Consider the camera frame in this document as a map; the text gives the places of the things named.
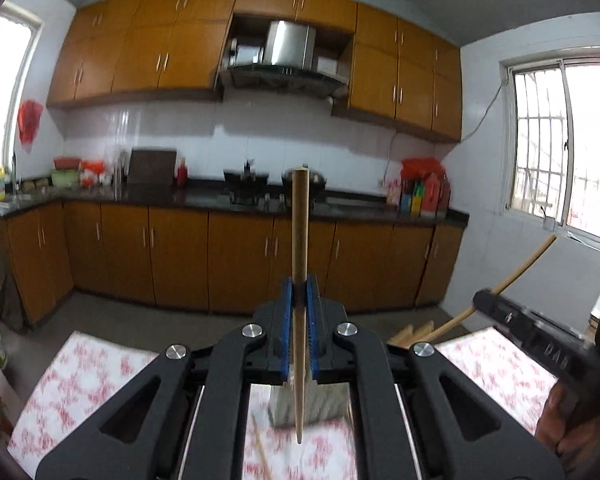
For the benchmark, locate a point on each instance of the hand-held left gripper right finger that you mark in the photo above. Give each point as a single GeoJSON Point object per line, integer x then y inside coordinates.
{"type": "Point", "coordinates": [314, 330]}

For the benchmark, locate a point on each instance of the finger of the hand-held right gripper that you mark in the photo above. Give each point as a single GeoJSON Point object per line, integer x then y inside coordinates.
{"type": "Point", "coordinates": [530, 332]}

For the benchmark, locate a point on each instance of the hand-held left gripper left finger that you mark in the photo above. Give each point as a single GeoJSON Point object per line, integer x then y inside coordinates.
{"type": "Point", "coordinates": [287, 330]}

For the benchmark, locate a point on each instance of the grey perforated utensil holder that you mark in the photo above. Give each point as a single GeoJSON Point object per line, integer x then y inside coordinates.
{"type": "Point", "coordinates": [325, 400]}

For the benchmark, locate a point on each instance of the person's right hand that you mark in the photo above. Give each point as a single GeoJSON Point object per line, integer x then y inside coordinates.
{"type": "Point", "coordinates": [580, 425]}

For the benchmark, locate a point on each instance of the brown lower kitchen cabinets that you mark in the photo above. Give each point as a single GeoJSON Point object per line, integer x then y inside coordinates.
{"type": "Point", "coordinates": [180, 260]}

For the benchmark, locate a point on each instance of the brown kitchen cabinets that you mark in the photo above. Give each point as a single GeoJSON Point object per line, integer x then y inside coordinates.
{"type": "Point", "coordinates": [130, 50]}
{"type": "Point", "coordinates": [180, 260]}

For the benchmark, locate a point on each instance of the gas stove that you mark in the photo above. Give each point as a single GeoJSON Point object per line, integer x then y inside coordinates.
{"type": "Point", "coordinates": [250, 196]}

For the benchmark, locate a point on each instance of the barred window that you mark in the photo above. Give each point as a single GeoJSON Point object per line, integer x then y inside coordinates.
{"type": "Point", "coordinates": [545, 150]}

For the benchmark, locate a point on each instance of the black kitchen countertop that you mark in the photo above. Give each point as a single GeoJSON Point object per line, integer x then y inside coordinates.
{"type": "Point", "coordinates": [205, 199]}

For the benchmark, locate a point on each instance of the black wok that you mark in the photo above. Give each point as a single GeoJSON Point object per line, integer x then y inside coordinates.
{"type": "Point", "coordinates": [246, 176]}

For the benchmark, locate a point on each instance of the colourful condiment bottles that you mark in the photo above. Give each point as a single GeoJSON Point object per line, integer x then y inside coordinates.
{"type": "Point", "coordinates": [412, 200]}

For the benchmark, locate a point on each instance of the red sauce bottle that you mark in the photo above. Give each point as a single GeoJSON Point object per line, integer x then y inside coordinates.
{"type": "Point", "coordinates": [182, 175]}

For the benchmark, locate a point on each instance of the dark cutting board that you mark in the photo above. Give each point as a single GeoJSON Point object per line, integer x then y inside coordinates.
{"type": "Point", "coordinates": [152, 167]}

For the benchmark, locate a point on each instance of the red floral tablecloth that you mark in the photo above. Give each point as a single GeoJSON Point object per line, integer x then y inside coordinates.
{"type": "Point", "coordinates": [80, 375]}

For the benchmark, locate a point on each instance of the orange and white packages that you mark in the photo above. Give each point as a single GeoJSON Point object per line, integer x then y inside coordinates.
{"type": "Point", "coordinates": [95, 172]}

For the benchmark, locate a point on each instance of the green basin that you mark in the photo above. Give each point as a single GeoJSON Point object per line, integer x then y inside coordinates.
{"type": "Point", "coordinates": [65, 178]}

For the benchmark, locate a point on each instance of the red lidded container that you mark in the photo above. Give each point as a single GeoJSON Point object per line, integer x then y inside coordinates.
{"type": "Point", "coordinates": [66, 162]}

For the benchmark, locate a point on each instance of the steel range hood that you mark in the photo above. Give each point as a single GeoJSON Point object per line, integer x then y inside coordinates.
{"type": "Point", "coordinates": [290, 45]}

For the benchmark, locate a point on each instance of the sink faucet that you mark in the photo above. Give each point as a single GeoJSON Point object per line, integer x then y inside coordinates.
{"type": "Point", "coordinates": [15, 175]}

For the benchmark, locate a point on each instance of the brown upper kitchen cabinets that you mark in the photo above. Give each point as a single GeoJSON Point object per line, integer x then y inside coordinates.
{"type": "Point", "coordinates": [130, 50]}

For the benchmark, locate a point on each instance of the side window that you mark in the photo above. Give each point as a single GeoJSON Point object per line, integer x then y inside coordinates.
{"type": "Point", "coordinates": [10, 85]}

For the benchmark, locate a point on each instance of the red bag on wall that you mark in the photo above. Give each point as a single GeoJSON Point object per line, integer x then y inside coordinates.
{"type": "Point", "coordinates": [30, 122]}

